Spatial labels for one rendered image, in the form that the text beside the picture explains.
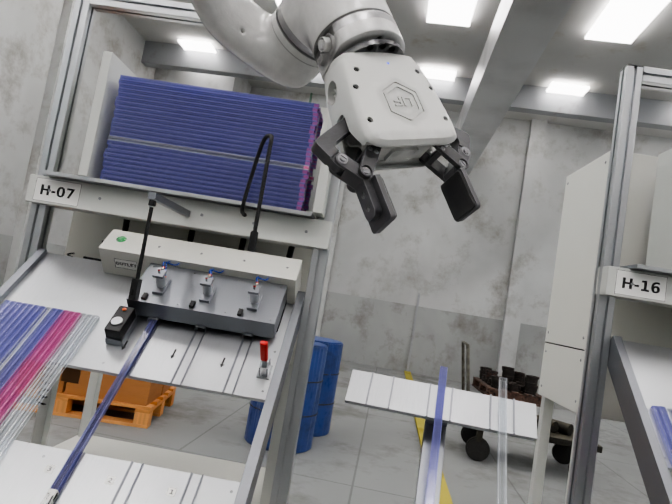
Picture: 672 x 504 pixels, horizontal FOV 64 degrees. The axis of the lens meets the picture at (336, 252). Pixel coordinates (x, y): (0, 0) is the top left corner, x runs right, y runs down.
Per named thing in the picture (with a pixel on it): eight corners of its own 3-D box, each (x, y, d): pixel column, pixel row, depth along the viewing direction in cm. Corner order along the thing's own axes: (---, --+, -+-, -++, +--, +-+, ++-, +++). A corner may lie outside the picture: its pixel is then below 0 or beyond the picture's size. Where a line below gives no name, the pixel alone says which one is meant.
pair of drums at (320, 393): (329, 425, 508) (343, 339, 515) (328, 461, 397) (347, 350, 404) (258, 413, 509) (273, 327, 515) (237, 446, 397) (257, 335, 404)
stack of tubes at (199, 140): (302, 211, 130) (321, 104, 132) (98, 178, 133) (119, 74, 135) (307, 218, 143) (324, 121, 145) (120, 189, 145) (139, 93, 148)
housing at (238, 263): (293, 322, 136) (296, 279, 128) (107, 290, 139) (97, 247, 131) (299, 301, 143) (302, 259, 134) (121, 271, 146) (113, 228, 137)
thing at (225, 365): (265, 414, 113) (265, 399, 110) (-34, 360, 116) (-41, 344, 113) (296, 307, 139) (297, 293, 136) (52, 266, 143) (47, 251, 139)
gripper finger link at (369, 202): (338, 147, 43) (365, 221, 41) (371, 146, 45) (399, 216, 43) (322, 169, 46) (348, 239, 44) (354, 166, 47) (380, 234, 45)
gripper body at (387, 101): (332, 27, 46) (376, 137, 42) (425, 34, 51) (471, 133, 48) (301, 85, 52) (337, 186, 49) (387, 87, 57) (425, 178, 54)
